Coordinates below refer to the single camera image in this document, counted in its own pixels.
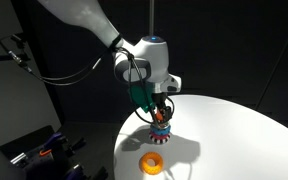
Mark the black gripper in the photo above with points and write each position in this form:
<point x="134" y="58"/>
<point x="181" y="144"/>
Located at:
<point x="160" y="100"/>

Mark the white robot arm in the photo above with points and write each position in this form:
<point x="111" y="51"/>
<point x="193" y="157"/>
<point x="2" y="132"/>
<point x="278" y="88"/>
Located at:
<point x="140" y="56"/>

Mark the stacker pole with striped base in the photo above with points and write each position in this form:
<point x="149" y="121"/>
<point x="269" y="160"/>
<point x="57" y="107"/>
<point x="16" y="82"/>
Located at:
<point x="159" y="140"/>

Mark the grey vertical pole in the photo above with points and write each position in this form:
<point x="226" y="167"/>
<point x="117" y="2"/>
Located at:
<point x="151" y="16"/>

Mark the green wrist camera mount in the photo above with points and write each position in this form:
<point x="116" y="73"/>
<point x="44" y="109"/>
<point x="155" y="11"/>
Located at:
<point x="140" y="95"/>

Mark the black camera stand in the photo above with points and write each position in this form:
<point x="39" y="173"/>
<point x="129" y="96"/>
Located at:
<point x="17" y="58"/>

